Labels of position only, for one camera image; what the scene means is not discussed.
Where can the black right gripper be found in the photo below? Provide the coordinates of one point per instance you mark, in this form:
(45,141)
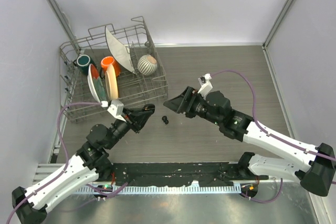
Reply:
(179,102)

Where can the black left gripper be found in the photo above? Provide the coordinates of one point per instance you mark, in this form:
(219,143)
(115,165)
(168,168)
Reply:
(136,118)

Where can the black earbud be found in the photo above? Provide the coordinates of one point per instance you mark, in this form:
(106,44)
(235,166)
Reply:
(165,119)

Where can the black earbud charging case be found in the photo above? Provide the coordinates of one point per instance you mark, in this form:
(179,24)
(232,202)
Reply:
(149,107)

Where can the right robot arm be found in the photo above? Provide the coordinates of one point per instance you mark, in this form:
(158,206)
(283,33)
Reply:
(313,167)

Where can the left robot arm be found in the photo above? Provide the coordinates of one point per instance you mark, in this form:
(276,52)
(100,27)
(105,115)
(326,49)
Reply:
(90,163)

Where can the beige plate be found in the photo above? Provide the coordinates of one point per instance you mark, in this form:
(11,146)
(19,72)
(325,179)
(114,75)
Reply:
(111,83)

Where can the striped grey white bowl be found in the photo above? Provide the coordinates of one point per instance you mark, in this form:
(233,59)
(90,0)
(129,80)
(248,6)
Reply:
(147,65)

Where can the red teal floral plate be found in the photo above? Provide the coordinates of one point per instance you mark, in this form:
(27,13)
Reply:
(95,84)

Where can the orange mug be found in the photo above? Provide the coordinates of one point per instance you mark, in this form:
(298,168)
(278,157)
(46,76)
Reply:
(106,62)

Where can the white square plate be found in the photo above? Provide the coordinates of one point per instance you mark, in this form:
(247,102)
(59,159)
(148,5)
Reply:
(119,51)

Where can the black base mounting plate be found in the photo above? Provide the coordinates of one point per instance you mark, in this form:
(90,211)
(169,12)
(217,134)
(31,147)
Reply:
(179,174)

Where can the teal mug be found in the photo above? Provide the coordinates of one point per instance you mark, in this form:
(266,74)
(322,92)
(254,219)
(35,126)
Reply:
(83,63)

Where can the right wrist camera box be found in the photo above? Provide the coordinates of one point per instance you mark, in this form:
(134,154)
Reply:
(205,83)

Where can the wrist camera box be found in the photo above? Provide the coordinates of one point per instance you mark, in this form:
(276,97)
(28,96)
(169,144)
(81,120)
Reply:
(205,83)
(114,108)

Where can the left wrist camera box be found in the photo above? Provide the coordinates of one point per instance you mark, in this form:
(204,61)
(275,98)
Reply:
(114,108)

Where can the grey wire dish rack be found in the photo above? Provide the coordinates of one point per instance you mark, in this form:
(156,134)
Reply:
(135,90)

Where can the white slotted cable duct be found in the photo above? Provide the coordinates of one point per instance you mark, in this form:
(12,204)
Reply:
(194,188)

